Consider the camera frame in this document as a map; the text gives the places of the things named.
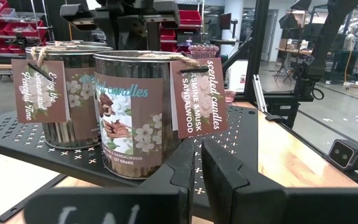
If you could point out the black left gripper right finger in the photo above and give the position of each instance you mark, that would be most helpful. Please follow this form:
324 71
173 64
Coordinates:
253 208

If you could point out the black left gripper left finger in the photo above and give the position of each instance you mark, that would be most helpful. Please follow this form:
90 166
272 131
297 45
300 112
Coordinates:
160 202

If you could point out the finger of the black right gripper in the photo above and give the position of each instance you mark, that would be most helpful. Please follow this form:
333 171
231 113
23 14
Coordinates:
154 37
108 35

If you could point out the pink glass candlestick holder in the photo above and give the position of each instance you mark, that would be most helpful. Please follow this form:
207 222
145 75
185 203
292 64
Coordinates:
204 51

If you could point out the silver aluminium bar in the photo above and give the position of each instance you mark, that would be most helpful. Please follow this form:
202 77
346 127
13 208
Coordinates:
259 93

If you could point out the black perforated metal shelf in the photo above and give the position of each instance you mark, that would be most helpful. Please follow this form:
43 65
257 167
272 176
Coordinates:
11 137

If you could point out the small black depth camera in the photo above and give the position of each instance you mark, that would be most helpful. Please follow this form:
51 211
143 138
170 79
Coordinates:
343 154

